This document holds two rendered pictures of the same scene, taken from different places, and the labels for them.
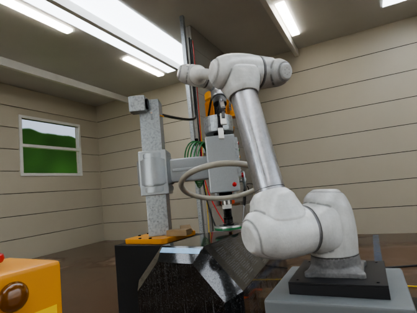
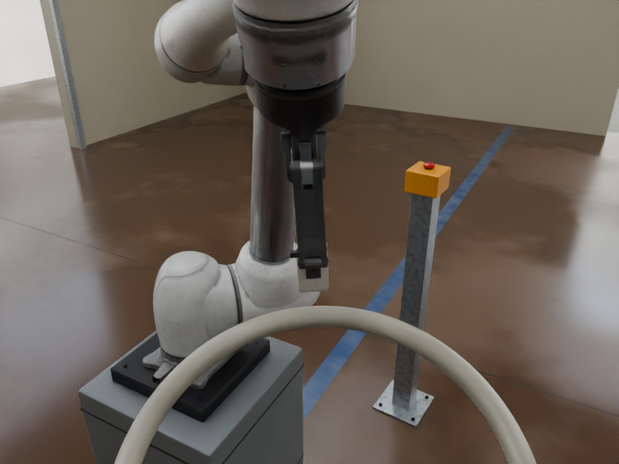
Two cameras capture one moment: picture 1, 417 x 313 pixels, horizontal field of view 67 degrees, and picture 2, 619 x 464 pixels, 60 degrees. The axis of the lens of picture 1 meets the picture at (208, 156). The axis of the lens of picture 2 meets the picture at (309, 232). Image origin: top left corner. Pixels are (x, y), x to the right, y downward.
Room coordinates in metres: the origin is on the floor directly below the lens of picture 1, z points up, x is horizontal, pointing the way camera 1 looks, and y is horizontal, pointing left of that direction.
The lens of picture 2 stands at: (2.13, -0.07, 1.71)
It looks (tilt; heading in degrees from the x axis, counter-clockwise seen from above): 27 degrees down; 182
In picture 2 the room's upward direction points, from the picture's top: straight up
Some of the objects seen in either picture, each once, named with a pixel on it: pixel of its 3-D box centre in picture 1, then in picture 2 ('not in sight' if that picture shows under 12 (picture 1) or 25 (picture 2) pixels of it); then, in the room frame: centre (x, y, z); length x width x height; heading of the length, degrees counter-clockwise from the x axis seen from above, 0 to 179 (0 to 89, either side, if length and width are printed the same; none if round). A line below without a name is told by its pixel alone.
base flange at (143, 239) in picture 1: (161, 236); not in sight; (3.00, 0.51, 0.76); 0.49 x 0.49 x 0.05; 59
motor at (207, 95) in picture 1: (219, 112); not in sight; (3.05, -0.15, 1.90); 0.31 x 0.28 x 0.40; 87
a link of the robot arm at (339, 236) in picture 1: (327, 220); (192, 298); (1.10, -0.38, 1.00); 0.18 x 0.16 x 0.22; 112
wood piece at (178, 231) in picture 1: (179, 232); not in sight; (2.83, 0.32, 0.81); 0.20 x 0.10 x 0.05; 67
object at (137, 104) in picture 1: (138, 104); not in sight; (2.88, 0.60, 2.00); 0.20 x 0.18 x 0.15; 59
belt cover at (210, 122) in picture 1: (219, 135); not in sight; (2.74, -0.12, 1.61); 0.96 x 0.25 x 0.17; 177
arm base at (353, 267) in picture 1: (336, 260); (188, 351); (1.12, -0.40, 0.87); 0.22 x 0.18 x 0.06; 154
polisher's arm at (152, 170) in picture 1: (176, 171); not in sight; (3.02, 0.32, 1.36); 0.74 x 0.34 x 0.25; 94
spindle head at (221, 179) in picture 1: (223, 166); not in sight; (2.47, -0.10, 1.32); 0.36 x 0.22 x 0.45; 177
